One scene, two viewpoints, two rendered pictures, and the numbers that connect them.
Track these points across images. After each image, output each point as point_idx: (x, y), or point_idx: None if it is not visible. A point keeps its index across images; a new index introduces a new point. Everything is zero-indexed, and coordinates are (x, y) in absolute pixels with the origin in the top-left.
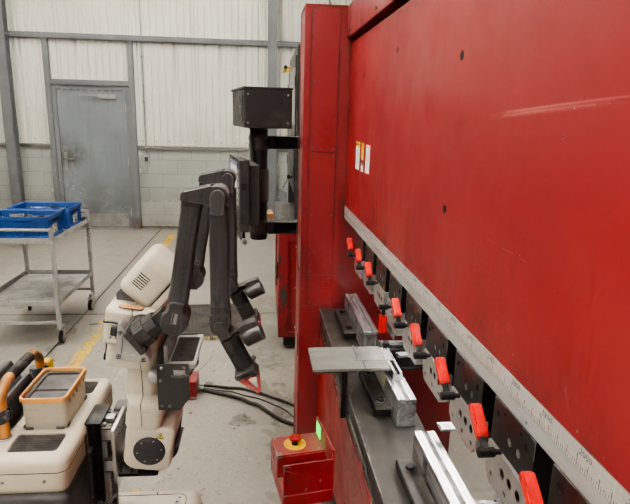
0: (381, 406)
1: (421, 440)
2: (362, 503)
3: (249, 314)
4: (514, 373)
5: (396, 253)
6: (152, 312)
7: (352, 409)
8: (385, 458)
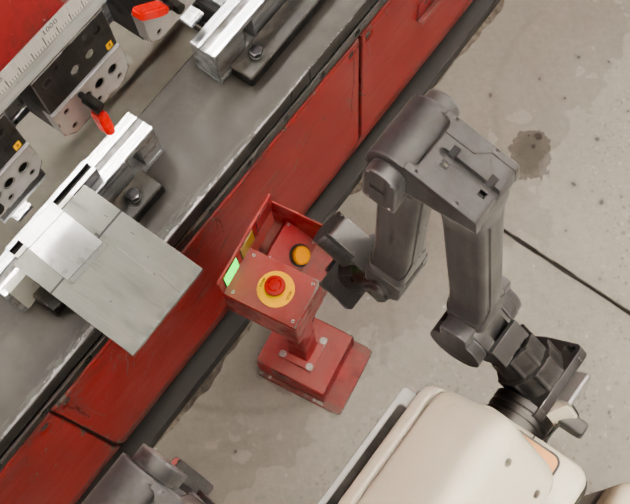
0: (147, 183)
1: (226, 37)
2: (258, 184)
3: (183, 484)
4: None
5: (39, 22)
6: (516, 356)
7: (173, 232)
8: (245, 109)
